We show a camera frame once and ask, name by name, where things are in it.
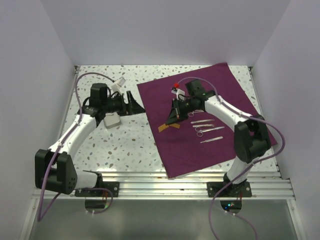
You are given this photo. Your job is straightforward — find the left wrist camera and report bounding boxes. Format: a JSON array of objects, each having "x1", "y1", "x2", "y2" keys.
[{"x1": 110, "y1": 77, "x2": 126, "y2": 93}]

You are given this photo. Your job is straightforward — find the aluminium rail frame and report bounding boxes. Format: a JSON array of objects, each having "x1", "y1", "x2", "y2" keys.
[{"x1": 32, "y1": 65, "x2": 297, "y2": 201}]

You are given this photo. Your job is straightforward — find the purple cloth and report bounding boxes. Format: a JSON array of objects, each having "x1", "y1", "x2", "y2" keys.
[{"x1": 137, "y1": 63, "x2": 276, "y2": 180}]

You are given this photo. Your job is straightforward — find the straight silver tweezers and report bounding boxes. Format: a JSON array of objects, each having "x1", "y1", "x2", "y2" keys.
[{"x1": 200, "y1": 136, "x2": 223, "y2": 144}]

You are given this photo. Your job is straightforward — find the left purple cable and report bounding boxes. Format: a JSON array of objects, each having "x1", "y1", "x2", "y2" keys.
[{"x1": 37, "y1": 72, "x2": 118, "y2": 222}]

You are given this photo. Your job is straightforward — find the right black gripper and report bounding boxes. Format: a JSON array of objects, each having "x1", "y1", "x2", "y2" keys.
[{"x1": 166, "y1": 97, "x2": 197, "y2": 126}]

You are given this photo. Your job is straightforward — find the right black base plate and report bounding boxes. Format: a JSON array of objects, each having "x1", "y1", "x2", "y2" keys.
[{"x1": 206, "y1": 180, "x2": 253, "y2": 198}]

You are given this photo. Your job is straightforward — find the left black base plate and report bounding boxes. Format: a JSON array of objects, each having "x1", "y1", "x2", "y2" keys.
[{"x1": 75, "y1": 174, "x2": 120, "y2": 198}]

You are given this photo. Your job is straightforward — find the curved silver tweezers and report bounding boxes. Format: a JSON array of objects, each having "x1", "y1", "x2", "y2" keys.
[{"x1": 190, "y1": 119, "x2": 215, "y2": 124}]

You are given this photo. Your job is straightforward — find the silver surgical scissors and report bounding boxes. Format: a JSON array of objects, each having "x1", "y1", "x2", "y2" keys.
[{"x1": 195, "y1": 126, "x2": 225, "y2": 137}]

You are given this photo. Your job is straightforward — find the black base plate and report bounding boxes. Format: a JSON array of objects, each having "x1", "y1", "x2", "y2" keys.
[
  {"x1": 75, "y1": 174, "x2": 120, "y2": 198},
  {"x1": 206, "y1": 180, "x2": 253, "y2": 198}
]

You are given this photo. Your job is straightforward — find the silver hemostat forceps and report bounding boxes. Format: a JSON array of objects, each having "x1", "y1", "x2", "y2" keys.
[{"x1": 188, "y1": 110, "x2": 204, "y2": 117}]

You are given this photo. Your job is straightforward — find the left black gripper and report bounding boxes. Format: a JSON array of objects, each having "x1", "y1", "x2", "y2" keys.
[{"x1": 102, "y1": 91, "x2": 145, "y2": 117}]

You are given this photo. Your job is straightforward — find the orange bandage strip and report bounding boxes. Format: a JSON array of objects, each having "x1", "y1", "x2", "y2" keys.
[
  {"x1": 169, "y1": 123, "x2": 180, "y2": 129},
  {"x1": 158, "y1": 124, "x2": 170, "y2": 133}
]

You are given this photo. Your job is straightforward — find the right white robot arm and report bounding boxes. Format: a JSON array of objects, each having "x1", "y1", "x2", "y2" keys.
[{"x1": 165, "y1": 78, "x2": 271, "y2": 197}]

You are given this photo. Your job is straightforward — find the purple cable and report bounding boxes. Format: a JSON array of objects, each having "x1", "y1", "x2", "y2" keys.
[
  {"x1": 207, "y1": 77, "x2": 287, "y2": 240},
  {"x1": 37, "y1": 72, "x2": 118, "y2": 222}
]

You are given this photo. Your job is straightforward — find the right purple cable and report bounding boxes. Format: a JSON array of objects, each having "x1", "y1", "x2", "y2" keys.
[{"x1": 207, "y1": 77, "x2": 287, "y2": 240}]

